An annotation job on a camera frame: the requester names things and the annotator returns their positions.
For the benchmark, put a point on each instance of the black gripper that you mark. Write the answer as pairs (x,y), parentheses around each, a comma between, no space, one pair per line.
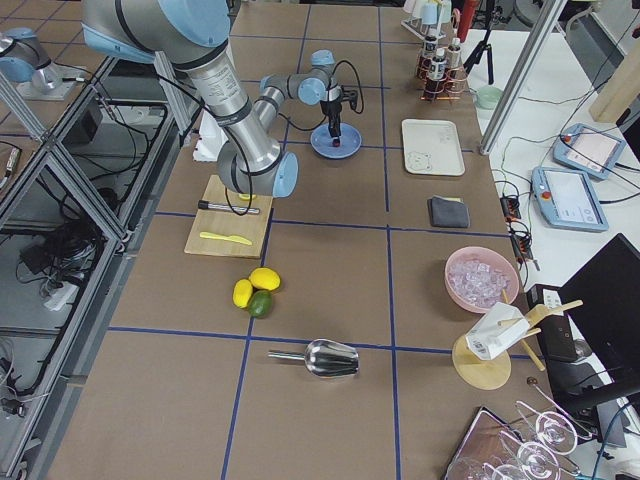
(332,108)

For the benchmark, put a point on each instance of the blue plate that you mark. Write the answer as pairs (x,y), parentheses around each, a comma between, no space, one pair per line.
(321,142)

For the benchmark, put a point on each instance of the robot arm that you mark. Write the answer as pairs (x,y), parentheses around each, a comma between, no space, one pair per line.
(194,37)

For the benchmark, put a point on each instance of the cream bear tray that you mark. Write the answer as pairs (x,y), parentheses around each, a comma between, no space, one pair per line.
(432,147)

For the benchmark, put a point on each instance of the dark drink bottle front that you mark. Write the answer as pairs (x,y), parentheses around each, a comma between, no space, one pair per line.
(437,65)

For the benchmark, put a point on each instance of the dark drink bottle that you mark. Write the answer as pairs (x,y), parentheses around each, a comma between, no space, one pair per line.
(453,54)
(430,44)
(437,65)

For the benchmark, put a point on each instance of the dark drink bottle left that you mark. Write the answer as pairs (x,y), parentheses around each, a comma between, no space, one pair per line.
(430,44)

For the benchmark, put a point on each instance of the grey yellow cloth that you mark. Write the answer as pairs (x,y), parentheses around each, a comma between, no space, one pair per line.
(448,213)

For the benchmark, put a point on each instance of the wooden cutting board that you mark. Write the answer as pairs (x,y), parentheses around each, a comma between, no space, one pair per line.
(252,227)

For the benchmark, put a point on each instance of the dark drink bottle back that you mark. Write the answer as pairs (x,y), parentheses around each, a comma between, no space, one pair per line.
(453,54)

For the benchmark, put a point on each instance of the yellow plastic knife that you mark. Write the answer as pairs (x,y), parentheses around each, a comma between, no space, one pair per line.
(228,238)

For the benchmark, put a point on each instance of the steel cylinder black cap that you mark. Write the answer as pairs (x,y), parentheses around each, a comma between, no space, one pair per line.
(239,210)

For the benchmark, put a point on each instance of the green bowl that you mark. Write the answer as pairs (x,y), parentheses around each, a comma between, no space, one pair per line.
(487,97)

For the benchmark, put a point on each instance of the round yellow lemon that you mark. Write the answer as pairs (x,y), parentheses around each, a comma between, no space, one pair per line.
(264,278)

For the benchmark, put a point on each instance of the red cylinder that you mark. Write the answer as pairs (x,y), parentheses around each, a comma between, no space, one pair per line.
(466,18)

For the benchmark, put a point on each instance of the oval yellow lemon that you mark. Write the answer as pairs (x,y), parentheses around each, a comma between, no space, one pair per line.
(242,293)

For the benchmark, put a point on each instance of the green avocado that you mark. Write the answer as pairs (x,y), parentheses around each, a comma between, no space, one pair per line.
(260,304)

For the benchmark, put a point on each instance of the pink bowl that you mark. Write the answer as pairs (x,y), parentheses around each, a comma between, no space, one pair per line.
(476,278)

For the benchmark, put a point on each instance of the metal scoop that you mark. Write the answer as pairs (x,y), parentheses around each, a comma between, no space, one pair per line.
(324,358)

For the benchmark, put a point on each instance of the near teach pendant tablet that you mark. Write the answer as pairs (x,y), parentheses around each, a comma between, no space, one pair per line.
(567,200)

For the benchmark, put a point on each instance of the teach pendant tablet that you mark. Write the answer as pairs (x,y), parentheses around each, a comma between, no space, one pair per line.
(592,151)
(567,200)

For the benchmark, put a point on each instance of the far teach pendant tablet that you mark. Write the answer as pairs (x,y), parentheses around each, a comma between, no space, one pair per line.
(592,151)

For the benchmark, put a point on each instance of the black monitor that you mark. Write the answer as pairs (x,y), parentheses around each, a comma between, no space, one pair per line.
(608,286)

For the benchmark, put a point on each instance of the dark tray pink rim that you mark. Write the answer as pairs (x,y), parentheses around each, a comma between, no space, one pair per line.
(489,439)

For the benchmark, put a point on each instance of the wine glass right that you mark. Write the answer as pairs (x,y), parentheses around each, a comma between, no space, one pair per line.
(551,429)

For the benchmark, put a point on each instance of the wine glass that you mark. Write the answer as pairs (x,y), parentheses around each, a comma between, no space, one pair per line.
(534,459)
(551,429)
(495,470)

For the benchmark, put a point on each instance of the wine glass left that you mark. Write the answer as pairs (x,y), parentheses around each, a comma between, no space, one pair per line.
(495,470)

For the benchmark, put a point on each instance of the wine glass middle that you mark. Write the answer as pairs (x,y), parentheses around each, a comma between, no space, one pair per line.
(534,459)

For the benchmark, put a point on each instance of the copper wire bottle rack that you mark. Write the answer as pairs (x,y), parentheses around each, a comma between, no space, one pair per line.
(451,88)

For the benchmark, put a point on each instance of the aluminium frame post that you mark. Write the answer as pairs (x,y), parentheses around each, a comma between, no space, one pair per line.
(532,48)

